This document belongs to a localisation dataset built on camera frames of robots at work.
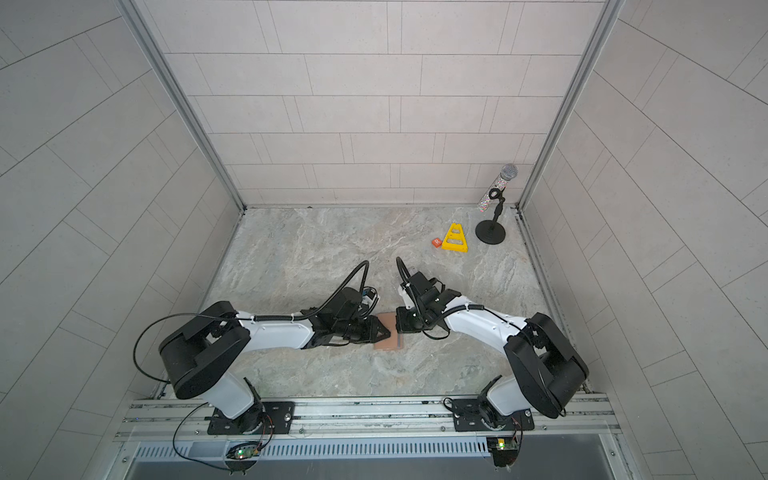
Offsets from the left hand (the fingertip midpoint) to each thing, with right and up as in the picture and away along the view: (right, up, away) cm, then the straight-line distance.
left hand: (397, 336), depth 81 cm
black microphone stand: (+35, +29, +27) cm, 52 cm away
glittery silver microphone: (+33, +47, +7) cm, 58 cm away
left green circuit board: (-34, -19, -17) cm, 43 cm away
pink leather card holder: (-1, -1, 0) cm, 1 cm away
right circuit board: (+25, -22, -13) cm, 35 cm away
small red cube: (+14, +25, +24) cm, 37 cm away
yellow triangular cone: (+20, +26, +25) cm, 41 cm away
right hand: (-1, +1, +2) cm, 3 cm away
